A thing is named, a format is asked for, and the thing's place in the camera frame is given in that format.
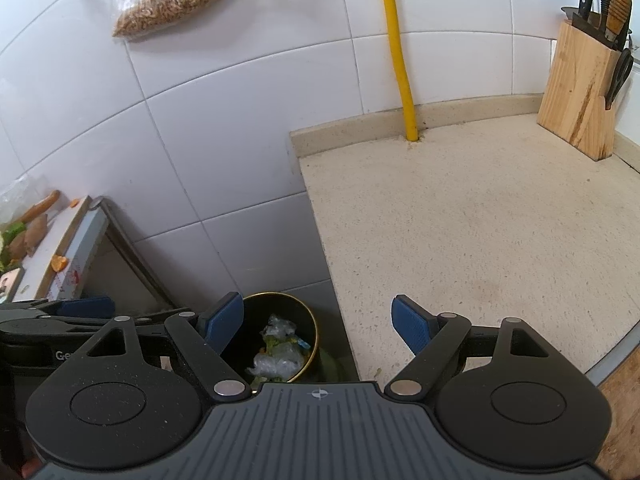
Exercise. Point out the black scissors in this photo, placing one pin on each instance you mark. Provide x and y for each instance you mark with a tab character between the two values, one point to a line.
620	75

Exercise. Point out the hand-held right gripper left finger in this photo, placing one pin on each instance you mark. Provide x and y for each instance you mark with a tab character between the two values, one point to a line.
225	322

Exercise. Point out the crumpled plastic bag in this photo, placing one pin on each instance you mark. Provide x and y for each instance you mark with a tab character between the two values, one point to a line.
20	195

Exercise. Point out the clear plastic bag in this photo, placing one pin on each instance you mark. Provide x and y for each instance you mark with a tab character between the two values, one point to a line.
277	327
277	360

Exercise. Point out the yellow pipe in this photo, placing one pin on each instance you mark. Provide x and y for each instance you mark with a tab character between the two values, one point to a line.
397	60

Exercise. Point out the whole carrot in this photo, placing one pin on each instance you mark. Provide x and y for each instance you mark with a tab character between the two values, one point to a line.
40	206

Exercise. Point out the wooden knife block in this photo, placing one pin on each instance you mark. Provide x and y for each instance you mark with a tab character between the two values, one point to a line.
575	95

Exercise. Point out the person's left hand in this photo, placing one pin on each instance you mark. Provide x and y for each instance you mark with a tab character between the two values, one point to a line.
30	470

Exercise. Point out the metal stand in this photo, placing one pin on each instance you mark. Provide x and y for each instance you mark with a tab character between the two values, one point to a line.
130	255

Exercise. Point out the white chopping board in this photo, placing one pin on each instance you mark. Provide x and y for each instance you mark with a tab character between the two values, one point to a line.
60	240

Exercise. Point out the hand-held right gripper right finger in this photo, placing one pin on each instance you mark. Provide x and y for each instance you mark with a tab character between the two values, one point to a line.
412	325

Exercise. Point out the green vegetable scraps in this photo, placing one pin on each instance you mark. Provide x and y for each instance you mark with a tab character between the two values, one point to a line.
10	240

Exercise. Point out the blue snack wrapper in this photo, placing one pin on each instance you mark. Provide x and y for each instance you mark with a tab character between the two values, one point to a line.
302	344

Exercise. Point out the bag of brown grains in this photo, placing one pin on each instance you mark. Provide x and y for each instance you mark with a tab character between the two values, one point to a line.
170	5

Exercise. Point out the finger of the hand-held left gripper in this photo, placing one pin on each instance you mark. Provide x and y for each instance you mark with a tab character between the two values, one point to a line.
87	306
50	331

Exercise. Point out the sweet potato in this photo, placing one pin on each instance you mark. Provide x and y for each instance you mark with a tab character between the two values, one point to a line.
30	235

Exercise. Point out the black trash can gold rim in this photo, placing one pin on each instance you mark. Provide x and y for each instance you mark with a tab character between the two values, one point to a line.
250	310

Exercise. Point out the orange peel piece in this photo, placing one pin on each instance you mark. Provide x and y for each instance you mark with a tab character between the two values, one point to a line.
59	263

